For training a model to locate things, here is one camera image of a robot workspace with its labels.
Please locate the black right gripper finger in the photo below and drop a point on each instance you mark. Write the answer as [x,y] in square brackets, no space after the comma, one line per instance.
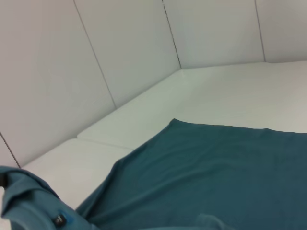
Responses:
[3,180]

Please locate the teal blue printed t-shirt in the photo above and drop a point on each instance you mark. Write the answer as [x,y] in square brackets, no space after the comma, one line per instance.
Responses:
[204,167]

